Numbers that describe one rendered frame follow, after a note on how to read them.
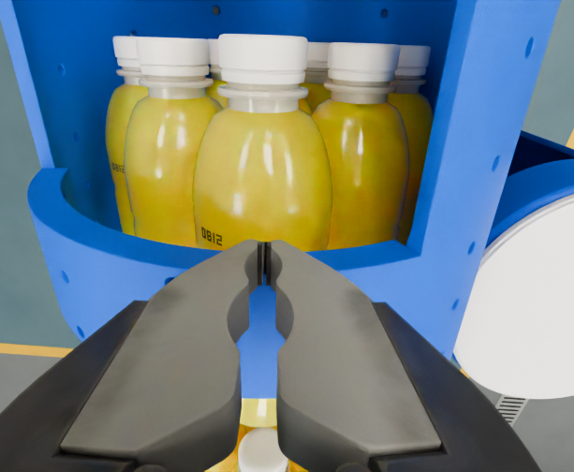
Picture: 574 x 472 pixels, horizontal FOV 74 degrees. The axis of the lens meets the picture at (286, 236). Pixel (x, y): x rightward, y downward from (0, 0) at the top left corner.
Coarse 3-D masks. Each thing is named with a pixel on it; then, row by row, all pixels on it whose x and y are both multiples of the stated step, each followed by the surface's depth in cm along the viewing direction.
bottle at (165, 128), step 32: (160, 96) 21; (192, 96) 21; (128, 128) 21; (160, 128) 20; (192, 128) 20; (128, 160) 22; (160, 160) 20; (192, 160) 21; (128, 192) 23; (160, 192) 21; (160, 224) 22; (192, 224) 22
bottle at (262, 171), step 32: (256, 96) 16; (288, 96) 16; (224, 128) 16; (256, 128) 16; (288, 128) 16; (224, 160) 16; (256, 160) 16; (288, 160) 16; (320, 160) 17; (192, 192) 19; (224, 192) 16; (256, 192) 16; (288, 192) 16; (320, 192) 17; (224, 224) 17; (256, 224) 16; (288, 224) 17; (320, 224) 18; (256, 416) 22
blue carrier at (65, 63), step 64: (0, 0) 19; (64, 0) 24; (128, 0) 28; (192, 0) 32; (256, 0) 33; (320, 0) 33; (384, 0) 30; (448, 0) 27; (512, 0) 12; (64, 64) 24; (448, 64) 12; (512, 64) 13; (64, 128) 25; (448, 128) 13; (512, 128) 16; (64, 192) 22; (448, 192) 14; (64, 256) 16; (128, 256) 14; (192, 256) 14; (320, 256) 15; (384, 256) 15; (448, 256) 16; (256, 320) 14; (448, 320) 19; (256, 384) 16
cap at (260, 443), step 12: (252, 432) 31; (264, 432) 31; (276, 432) 31; (240, 444) 30; (252, 444) 30; (264, 444) 30; (276, 444) 30; (240, 456) 29; (252, 456) 29; (264, 456) 29; (276, 456) 29; (252, 468) 28; (264, 468) 28; (276, 468) 28
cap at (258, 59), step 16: (224, 48) 16; (240, 48) 15; (256, 48) 15; (272, 48) 15; (288, 48) 15; (304, 48) 16; (224, 64) 16; (240, 64) 15; (256, 64) 15; (272, 64) 15; (288, 64) 15; (304, 64) 16; (224, 80) 16; (240, 80) 16; (256, 80) 16; (272, 80) 16; (288, 80) 16
